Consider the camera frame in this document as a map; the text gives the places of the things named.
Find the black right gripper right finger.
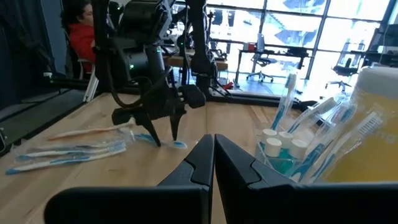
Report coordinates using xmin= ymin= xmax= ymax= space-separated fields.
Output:
xmin=215 ymin=134 xmax=398 ymax=224

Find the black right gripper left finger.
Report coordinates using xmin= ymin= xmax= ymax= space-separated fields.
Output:
xmin=45 ymin=134 xmax=215 ymax=224

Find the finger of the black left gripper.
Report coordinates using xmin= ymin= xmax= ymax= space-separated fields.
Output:
xmin=169 ymin=111 xmax=185 ymax=141
xmin=135 ymin=113 xmax=162 ymax=147

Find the blue and white toothbrush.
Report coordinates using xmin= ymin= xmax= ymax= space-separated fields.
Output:
xmin=129 ymin=132 xmax=189 ymax=150
xmin=4 ymin=147 xmax=125 ymax=175
xmin=269 ymin=72 xmax=299 ymax=131
xmin=306 ymin=111 xmax=384 ymax=184
xmin=298 ymin=102 xmax=358 ymax=175
xmin=285 ymin=96 xmax=338 ymax=134

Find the small blue mouthwash bottle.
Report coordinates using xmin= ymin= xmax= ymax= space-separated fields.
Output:
xmin=261 ymin=128 xmax=278 ymax=147
xmin=277 ymin=131 xmax=295 ymax=150
xmin=287 ymin=139 xmax=309 ymax=175
xmin=257 ymin=138 xmax=284 ymax=175

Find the clear acrylic organizer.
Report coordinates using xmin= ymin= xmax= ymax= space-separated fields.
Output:
xmin=254 ymin=124 xmax=343 ymax=184

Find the yellow canister with white lid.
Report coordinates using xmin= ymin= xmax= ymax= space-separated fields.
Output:
xmin=323 ymin=63 xmax=398 ymax=184

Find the person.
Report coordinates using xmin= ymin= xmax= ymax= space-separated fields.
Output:
xmin=60 ymin=0 xmax=97 ymax=74

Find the black office chair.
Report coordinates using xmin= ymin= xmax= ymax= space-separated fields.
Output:
xmin=247 ymin=52 xmax=274 ymax=83
xmin=325 ymin=57 xmax=358 ymax=91

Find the dark office desk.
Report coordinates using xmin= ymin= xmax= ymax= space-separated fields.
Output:
xmin=234 ymin=46 xmax=312 ymax=85

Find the black aluminium table frame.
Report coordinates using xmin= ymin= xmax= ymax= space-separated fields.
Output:
xmin=0 ymin=0 xmax=318 ymax=156

